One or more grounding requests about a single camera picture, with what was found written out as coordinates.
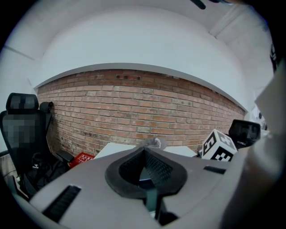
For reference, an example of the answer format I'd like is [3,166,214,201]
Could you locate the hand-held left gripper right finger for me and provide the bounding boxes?
[143,147,174,187]

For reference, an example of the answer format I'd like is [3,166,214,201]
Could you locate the white ceiling conduit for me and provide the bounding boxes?
[209,8,240,40]

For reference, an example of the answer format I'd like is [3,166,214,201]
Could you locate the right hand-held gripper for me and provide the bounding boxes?
[198,128,238,162]

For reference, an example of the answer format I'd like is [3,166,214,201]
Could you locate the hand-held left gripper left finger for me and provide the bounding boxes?
[119,147,146,186]

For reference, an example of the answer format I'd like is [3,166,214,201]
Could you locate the black jacket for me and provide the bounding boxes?
[21,153,70,195]

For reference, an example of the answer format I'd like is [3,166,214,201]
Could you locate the red printed box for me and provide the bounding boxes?
[68,152,95,169]

